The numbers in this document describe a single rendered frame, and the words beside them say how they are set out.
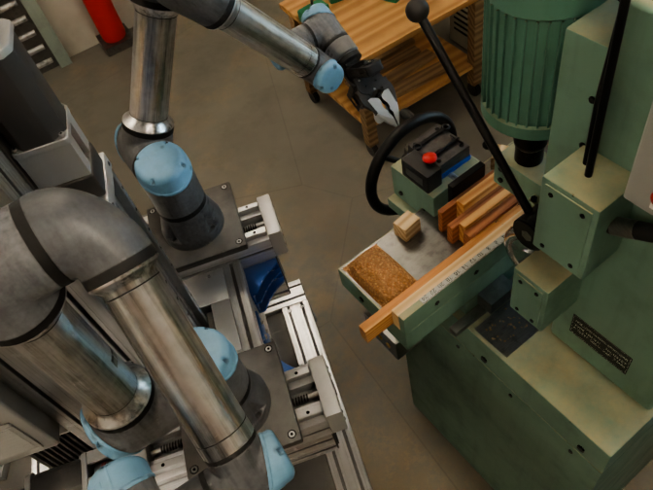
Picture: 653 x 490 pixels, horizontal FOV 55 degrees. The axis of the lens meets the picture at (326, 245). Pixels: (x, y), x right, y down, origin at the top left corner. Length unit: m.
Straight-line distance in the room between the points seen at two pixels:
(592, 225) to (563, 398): 0.47
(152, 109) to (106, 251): 0.73
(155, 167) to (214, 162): 1.55
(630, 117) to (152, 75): 0.96
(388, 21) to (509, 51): 1.61
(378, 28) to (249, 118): 0.88
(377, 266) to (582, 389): 0.44
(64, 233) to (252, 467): 0.37
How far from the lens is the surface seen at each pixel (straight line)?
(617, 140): 0.87
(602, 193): 0.85
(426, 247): 1.28
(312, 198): 2.63
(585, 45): 0.89
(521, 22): 0.93
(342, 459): 1.81
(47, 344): 0.88
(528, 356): 1.27
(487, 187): 1.29
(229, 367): 1.07
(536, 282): 1.02
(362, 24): 2.56
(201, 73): 3.49
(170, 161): 1.39
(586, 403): 1.25
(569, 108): 0.96
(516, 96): 1.00
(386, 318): 1.16
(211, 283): 1.55
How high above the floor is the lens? 1.93
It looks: 52 degrees down
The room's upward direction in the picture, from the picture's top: 16 degrees counter-clockwise
